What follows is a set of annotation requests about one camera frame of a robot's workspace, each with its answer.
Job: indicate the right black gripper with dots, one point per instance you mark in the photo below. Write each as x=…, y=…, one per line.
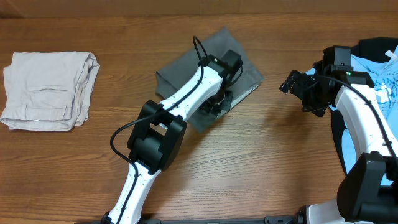
x=301, y=81

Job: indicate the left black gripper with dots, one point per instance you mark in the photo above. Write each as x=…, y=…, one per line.
x=226, y=103

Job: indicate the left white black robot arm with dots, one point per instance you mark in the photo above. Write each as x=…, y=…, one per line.
x=158, y=132

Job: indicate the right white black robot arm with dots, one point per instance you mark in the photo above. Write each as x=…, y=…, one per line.
x=368, y=193

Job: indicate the light blue printed t-shirt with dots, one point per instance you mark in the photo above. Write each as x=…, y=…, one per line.
x=361, y=132

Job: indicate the black garment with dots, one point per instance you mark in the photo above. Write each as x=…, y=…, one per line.
x=378, y=57

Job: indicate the folded beige shorts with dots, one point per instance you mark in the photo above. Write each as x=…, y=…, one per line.
x=48, y=91

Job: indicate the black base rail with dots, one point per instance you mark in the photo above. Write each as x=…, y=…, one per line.
x=289, y=219

